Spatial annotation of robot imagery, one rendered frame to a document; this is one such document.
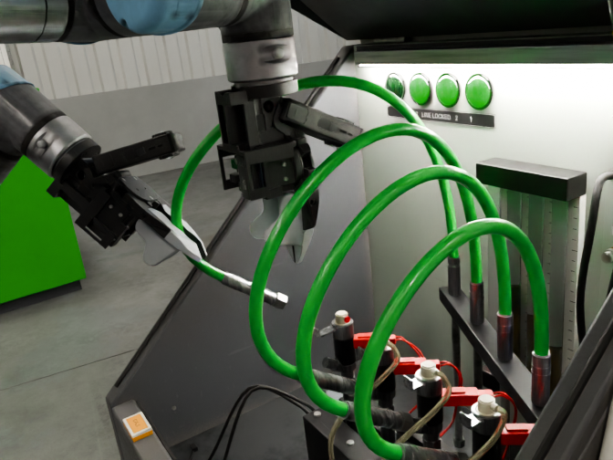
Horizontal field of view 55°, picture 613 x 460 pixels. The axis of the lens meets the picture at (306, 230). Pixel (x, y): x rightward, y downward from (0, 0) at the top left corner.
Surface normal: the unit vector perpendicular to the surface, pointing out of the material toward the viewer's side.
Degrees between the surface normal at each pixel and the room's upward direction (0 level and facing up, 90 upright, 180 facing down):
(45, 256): 90
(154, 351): 90
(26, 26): 135
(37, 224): 90
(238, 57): 90
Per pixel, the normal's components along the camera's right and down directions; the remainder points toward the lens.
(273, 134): 0.53, 0.22
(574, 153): -0.84, 0.26
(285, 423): -0.11, -0.94
